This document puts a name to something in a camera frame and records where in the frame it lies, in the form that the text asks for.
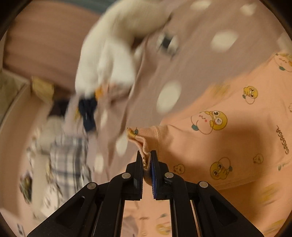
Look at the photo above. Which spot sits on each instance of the white plush blanket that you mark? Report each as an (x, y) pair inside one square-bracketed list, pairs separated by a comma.
[(107, 60)]

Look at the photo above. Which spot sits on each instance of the peach cartoon print shirt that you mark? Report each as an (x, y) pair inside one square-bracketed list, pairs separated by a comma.
[(236, 137)]

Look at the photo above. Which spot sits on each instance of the navy blue garment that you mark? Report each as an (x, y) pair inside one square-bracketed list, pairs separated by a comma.
[(86, 108)]

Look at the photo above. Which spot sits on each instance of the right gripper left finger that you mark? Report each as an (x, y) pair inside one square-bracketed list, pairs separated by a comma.
[(96, 210)]

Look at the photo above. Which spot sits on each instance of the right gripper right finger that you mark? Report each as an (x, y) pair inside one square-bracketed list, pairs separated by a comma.
[(196, 209)]

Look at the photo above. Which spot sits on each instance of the plaid grey shirt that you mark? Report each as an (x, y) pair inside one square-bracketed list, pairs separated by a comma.
[(68, 166)]

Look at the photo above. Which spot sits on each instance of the mauve polka dot blanket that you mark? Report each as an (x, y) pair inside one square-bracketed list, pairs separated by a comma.
[(204, 44)]

